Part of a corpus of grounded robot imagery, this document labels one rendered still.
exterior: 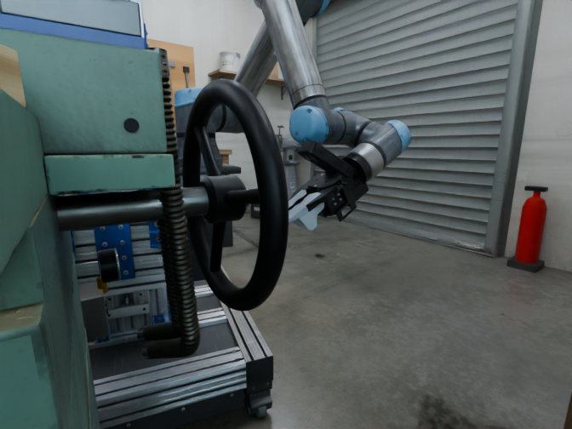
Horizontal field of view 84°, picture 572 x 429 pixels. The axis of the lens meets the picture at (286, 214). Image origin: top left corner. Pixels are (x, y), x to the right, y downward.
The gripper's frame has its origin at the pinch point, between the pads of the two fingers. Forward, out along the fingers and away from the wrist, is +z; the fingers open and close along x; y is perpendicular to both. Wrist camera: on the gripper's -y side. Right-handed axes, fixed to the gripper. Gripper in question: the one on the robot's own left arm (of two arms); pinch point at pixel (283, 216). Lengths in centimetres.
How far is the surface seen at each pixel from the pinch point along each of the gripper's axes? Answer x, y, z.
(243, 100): -18.8, -23.5, 5.9
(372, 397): 15, 89, -4
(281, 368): 46, 79, 13
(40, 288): -30.1, -22.0, 26.2
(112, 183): -19.1, -23.1, 20.3
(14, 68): -23.5, -31.9, 20.7
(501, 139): 69, 105, -219
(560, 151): 35, 117, -222
